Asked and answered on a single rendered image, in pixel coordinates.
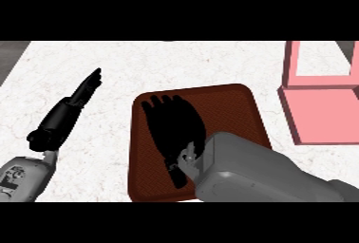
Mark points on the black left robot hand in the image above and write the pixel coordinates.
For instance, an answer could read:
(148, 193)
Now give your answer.
(61, 121)

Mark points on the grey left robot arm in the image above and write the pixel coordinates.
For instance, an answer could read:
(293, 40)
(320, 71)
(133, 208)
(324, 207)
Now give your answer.
(23, 178)

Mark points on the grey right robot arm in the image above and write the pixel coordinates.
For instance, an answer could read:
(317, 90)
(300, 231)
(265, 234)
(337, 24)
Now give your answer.
(262, 172)

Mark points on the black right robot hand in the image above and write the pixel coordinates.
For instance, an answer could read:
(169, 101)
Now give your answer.
(179, 129)

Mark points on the pink cardboard box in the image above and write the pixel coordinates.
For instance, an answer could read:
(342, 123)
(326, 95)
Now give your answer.
(323, 115)

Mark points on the brown tray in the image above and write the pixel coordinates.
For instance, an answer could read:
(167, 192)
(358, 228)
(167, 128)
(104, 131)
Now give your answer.
(230, 107)

